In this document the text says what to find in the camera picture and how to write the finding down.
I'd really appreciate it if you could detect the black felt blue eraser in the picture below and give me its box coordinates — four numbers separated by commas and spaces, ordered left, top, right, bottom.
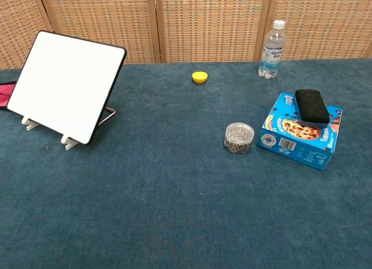
294, 89, 331, 128

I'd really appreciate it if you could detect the blue cookie box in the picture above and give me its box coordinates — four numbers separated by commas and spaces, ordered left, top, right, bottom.
256, 92, 345, 171

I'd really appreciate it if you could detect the clear round clip jar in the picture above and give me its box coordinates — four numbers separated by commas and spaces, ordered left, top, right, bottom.
223, 122, 255, 155

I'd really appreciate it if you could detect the yellow cupcake mould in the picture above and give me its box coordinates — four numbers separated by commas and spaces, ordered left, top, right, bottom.
191, 71, 209, 84

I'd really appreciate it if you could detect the teal table cloth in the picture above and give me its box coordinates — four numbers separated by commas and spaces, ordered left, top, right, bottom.
0, 58, 372, 269

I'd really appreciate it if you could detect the woven rattan screen panel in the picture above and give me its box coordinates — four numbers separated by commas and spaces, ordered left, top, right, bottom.
254, 0, 372, 62
153, 0, 274, 63
0, 0, 55, 70
37, 0, 162, 65

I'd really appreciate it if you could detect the clear water bottle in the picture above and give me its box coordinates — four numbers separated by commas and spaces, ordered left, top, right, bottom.
257, 19, 287, 80

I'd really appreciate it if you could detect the pink cloth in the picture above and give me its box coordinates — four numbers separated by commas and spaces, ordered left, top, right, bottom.
0, 81, 17, 110

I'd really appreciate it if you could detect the white board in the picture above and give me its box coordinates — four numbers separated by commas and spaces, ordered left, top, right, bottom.
6, 30, 128, 145

